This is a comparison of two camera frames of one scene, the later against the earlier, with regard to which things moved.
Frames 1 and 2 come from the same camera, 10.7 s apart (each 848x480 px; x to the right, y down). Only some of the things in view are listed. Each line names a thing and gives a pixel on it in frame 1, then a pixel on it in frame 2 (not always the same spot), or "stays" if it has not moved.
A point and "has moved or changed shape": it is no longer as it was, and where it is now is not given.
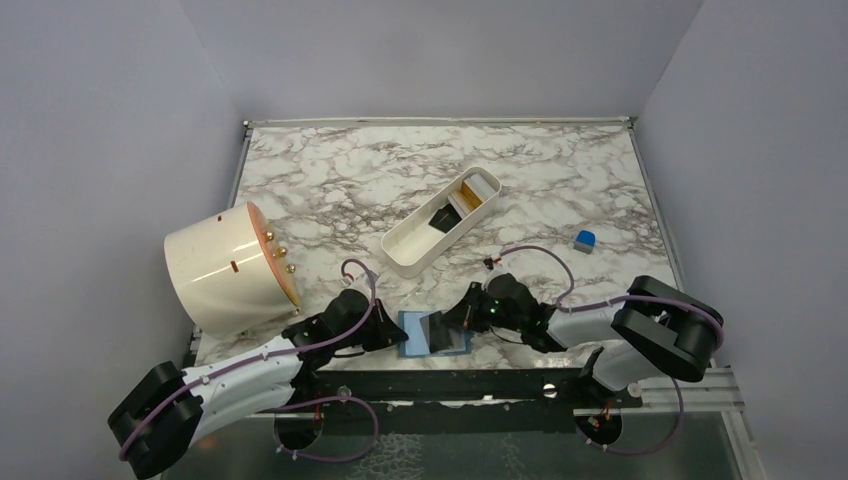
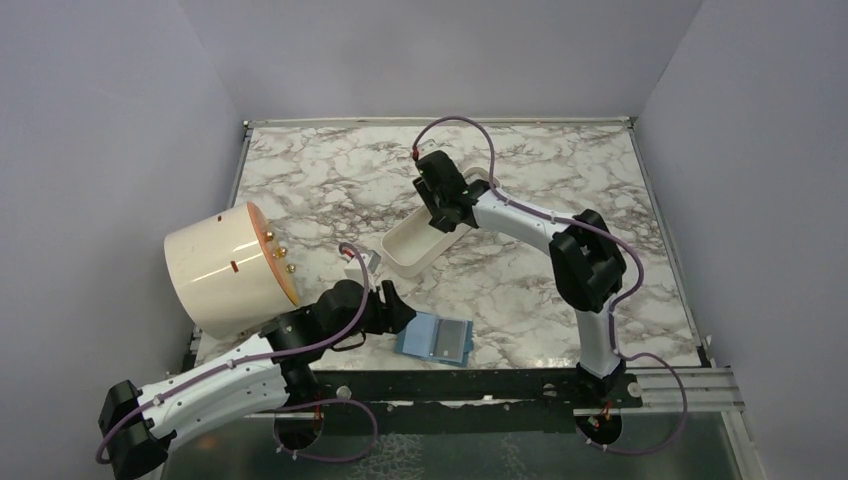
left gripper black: (388, 334) → (392, 316)
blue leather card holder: (416, 344) has moved or changed shape
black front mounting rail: (448, 400) stays
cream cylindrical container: (228, 275) stays
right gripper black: (466, 313) → (427, 197)
